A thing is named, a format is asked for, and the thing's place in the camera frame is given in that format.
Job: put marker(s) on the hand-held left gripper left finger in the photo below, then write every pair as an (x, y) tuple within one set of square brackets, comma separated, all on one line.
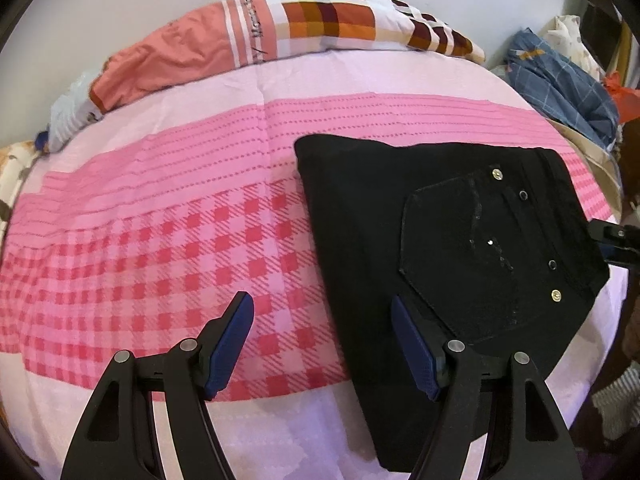
[(227, 345)]

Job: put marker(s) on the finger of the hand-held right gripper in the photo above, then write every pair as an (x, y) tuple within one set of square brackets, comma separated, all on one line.
[(617, 241)]

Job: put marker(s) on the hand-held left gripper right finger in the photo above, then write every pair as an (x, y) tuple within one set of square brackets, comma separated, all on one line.
[(415, 350)]

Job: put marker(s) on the black pants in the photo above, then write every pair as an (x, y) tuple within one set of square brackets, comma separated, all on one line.
[(360, 210)]

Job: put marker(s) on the red plastic bag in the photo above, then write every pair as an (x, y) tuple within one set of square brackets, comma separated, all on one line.
[(625, 97)]

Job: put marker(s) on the pink patterned bedsheet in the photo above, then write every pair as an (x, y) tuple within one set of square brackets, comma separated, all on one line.
[(175, 210)]

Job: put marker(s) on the grey knit cloth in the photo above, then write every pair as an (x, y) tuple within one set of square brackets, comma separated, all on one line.
[(620, 400)]

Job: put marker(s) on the blue plaid cloth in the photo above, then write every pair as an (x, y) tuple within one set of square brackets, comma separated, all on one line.
[(565, 90)]

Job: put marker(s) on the white printed cloth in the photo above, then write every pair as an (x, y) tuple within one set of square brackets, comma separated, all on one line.
[(567, 35)]

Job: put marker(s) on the wooden furniture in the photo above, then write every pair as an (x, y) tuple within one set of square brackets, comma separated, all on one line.
[(600, 15)]

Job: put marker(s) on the small blue item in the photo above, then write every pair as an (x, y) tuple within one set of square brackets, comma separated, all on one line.
[(42, 139)]

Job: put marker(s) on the floral pillow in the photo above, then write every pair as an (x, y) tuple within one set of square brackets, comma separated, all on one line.
[(12, 170)]

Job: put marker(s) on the orange plaid quilt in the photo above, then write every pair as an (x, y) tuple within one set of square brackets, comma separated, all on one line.
[(190, 45)]

